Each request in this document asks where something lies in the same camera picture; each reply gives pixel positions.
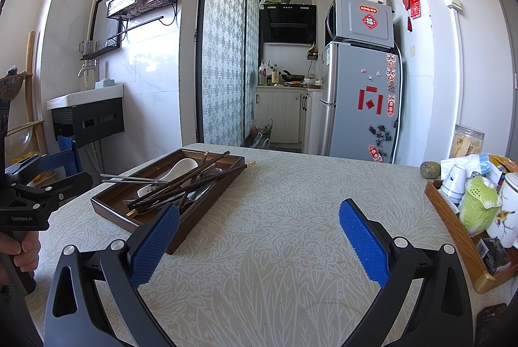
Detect silver refrigerator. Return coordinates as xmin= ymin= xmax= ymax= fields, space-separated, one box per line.
xmin=320 ymin=40 xmax=403 ymax=165

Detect white ceramic spoon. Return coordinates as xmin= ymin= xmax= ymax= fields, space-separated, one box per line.
xmin=137 ymin=158 xmax=200 ymax=199

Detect metal faucet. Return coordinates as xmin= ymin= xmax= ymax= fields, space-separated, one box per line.
xmin=78 ymin=60 xmax=100 ymax=91

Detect grey microwave oven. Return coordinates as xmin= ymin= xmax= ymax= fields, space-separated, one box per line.
xmin=326 ymin=0 xmax=395 ymax=48

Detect plastic bags on floor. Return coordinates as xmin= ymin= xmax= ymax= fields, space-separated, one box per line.
xmin=248 ymin=119 xmax=276 ymax=149

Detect blue towel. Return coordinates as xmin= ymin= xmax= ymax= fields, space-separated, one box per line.
xmin=57 ymin=135 xmax=84 ymax=178

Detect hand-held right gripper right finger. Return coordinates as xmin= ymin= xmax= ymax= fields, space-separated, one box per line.
xmin=338 ymin=198 xmax=474 ymax=347

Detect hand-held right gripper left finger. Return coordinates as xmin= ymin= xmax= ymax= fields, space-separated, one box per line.
xmin=42 ymin=203 xmax=181 ymax=347

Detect orange snack bag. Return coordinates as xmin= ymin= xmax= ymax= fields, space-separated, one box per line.
xmin=488 ymin=155 xmax=518 ymax=174

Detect metal spoon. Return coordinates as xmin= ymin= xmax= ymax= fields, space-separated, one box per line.
xmin=178 ymin=168 xmax=224 ymax=210

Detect clear plastic snack jar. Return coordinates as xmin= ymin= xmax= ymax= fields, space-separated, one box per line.
xmin=451 ymin=124 xmax=485 ymax=158

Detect black range hood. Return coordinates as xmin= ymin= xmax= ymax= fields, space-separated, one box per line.
xmin=259 ymin=4 xmax=317 ymax=44

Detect brown patterned object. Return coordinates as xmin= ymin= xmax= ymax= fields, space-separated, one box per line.
xmin=475 ymin=302 xmax=508 ymax=347

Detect black wire wall shelf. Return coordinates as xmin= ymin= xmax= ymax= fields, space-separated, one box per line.
xmin=106 ymin=0 xmax=181 ymax=42

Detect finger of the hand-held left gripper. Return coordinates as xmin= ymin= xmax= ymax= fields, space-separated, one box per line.
xmin=8 ymin=172 xmax=95 ymax=210
xmin=4 ymin=152 xmax=75 ymax=186

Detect white lidded mug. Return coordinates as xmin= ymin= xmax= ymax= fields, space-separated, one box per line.
xmin=486 ymin=172 xmax=518 ymax=249

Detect black vanity cabinet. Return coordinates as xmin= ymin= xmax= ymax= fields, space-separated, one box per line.
xmin=52 ymin=98 xmax=124 ymax=149

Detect person's left hand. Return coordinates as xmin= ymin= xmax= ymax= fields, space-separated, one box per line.
xmin=0 ymin=230 xmax=42 ymax=285

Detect white plastic bag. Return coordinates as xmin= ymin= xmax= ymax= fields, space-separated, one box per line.
xmin=440 ymin=153 xmax=492 ymax=186

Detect white wash basin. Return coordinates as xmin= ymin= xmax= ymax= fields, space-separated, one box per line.
xmin=46 ymin=84 xmax=124 ymax=111

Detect metal cake server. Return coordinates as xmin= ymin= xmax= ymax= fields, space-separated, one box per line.
xmin=101 ymin=179 xmax=168 ymax=188

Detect black packet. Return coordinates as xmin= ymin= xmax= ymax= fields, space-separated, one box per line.
xmin=477 ymin=237 xmax=511 ymax=275

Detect dark wooden tray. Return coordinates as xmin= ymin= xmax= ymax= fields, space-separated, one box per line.
xmin=90 ymin=148 xmax=247 ymax=255

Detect black framed mirror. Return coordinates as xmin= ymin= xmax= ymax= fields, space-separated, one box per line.
xmin=89 ymin=0 xmax=131 ymax=56

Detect white kitchen cabinet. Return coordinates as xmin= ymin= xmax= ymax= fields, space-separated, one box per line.
xmin=254 ymin=86 xmax=326 ymax=154

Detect green cabbage shaped cup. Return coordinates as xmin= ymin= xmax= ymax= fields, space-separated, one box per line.
xmin=459 ymin=176 xmax=502 ymax=236

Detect light wooden tray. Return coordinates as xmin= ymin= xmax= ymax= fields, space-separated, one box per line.
xmin=424 ymin=179 xmax=518 ymax=294

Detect black wall ledge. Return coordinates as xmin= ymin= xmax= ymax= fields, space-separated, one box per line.
xmin=79 ymin=40 xmax=122 ymax=61

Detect patterned sliding door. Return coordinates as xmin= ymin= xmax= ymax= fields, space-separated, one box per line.
xmin=195 ymin=0 xmax=262 ymax=149

